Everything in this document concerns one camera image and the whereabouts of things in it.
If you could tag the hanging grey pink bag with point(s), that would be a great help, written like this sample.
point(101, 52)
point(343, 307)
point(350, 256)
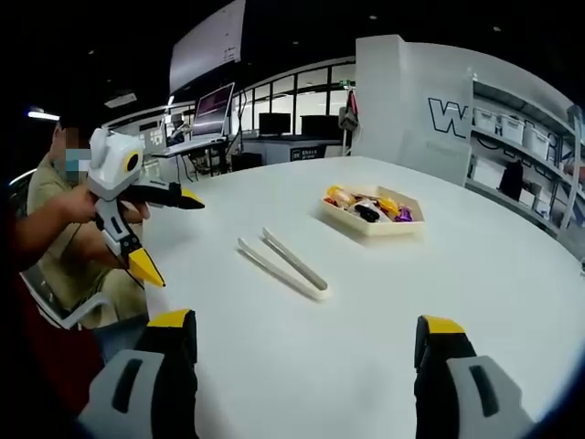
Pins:
point(349, 120)

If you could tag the hanging projection screen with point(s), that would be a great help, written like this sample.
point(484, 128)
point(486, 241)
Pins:
point(205, 46)

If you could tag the black cabinet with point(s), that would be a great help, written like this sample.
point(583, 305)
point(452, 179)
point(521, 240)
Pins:
point(247, 164)

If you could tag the cream food tongs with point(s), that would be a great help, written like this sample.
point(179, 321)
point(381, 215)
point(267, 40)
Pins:
point(320, 292)

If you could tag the frosted white panel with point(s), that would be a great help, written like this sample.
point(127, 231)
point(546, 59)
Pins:
point(443, 160)

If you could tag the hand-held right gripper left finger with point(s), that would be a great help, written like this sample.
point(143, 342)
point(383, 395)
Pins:
point(98, 404)

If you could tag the grey metal shelving rack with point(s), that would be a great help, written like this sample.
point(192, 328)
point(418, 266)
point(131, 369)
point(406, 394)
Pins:
point(575, 160)

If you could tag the pile of mixed food packets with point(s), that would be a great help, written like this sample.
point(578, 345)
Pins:
point(365, 208)

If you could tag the grey counter desk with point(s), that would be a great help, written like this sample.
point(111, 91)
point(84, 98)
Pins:
point(283, 151)

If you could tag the black computer monitor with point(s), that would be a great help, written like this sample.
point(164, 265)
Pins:
point(320, 124)
point(274, 124)

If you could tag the person's left hand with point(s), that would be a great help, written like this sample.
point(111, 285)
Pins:
point(77, 206)

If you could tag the linear ceiling light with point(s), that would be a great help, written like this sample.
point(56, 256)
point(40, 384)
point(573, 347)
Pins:
point(43, 115)

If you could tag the person's legs in jeans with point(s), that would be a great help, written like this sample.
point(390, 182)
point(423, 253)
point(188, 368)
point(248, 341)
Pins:
point(121, 338)

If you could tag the white standing desk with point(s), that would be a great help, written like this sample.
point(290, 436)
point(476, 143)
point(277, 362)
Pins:
point(192, 145)

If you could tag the large screen on stand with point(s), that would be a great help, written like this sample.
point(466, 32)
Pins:
point(214, 110)

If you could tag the row of white storage bins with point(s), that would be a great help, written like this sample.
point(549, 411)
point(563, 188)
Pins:
point(512, 125)

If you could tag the black bag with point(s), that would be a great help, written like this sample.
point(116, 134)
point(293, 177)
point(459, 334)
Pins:
point(511, 183)

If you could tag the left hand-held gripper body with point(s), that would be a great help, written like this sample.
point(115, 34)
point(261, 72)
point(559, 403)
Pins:
point(107, 169)

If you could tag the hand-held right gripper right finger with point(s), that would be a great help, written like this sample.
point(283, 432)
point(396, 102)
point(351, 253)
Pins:
point(509, 407)

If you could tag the cream paper food container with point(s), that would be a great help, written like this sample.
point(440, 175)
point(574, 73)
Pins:
point(397, 228)

